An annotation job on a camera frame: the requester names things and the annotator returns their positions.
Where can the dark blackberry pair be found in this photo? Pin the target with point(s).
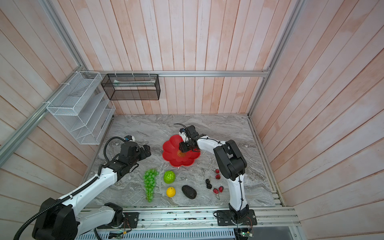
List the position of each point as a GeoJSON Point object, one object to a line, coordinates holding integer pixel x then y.
{"type": "Point", "coordinates": [208, 184]}

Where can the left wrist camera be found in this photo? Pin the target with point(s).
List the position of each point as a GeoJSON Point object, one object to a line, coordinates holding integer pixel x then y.
{"type": "Point", "coordinates": [129, 138]}

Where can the red cherry pair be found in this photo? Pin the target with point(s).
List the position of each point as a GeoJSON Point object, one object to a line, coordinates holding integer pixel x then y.
{"type": "Point", "coordinates": [217, 176]}
{"type": "Point", "coordinates": [217, 191]}

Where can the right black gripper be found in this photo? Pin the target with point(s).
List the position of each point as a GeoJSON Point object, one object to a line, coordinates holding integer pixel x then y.
{"type": "Point", "coordinates": [183, 148]}

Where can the red flower-shaped fruit bowl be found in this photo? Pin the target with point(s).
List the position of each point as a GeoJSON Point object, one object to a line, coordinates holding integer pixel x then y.
{"type": "Point", "coordinates": [173, 155]}

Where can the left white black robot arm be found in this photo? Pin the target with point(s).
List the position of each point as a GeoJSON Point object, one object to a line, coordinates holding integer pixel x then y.
{"type": "Point", "coordinates": [62, 219]}

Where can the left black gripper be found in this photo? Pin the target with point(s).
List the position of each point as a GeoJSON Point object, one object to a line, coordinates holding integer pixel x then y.
{"type": "Point", "coordinates": [143, 155]}

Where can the aluminium front rail frame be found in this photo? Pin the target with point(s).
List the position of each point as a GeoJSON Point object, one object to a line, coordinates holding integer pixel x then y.
{"type": "Point", "coordinates": [176, 218]}

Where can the yellow lemon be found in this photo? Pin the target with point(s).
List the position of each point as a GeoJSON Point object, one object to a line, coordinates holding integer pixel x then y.
{"type": "Point", "coordinates": [171, 192]}

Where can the horizontal aluminium wall rail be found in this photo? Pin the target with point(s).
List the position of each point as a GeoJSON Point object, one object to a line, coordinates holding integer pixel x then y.
{"type": "Point", "coordinates": [200, 73]}

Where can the green custard apple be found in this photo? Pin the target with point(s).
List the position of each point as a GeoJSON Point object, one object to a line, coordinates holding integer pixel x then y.
{"type": "Point", "coordinates": [169, 177]}

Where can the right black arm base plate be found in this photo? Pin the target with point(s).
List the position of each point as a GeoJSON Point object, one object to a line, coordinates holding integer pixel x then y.
{"type": "Point", "coordinates": [231, 218]}

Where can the black wire mesh basket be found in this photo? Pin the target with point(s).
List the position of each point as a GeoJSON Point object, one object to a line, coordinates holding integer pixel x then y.
{"type": "Point", "coordinates": [131, 87]}

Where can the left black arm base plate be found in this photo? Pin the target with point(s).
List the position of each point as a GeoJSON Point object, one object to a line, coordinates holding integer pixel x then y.
{"type": "Point", "coordinates": [126, 220]}

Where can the dark avocado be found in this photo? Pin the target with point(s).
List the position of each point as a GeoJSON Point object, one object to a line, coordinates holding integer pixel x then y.
{"type": "Point", "coordinates": [189, 192]}

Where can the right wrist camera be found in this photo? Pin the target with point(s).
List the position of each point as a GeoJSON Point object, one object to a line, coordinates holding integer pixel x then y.
{"type": "Point", "coordinates": [183, 134]}

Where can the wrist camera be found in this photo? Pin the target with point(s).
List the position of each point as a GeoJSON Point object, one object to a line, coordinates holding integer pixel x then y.
{"type": "Point", "coordinates": [183, 134]}
{"type": "Point", "coordinates": [129, 138]}

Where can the green grape bunch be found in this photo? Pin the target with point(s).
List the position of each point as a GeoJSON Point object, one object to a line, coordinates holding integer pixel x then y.
{"type": "Point", "coordinates": [150, 183]}

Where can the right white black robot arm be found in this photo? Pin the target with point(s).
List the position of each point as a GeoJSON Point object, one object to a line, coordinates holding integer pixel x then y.
{"type": "Point", "coordinates": [230, 160]}

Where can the white wire mesh shelf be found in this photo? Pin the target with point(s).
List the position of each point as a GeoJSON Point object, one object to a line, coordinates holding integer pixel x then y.
{"type": "Point", "coordinates": [83, 111]}

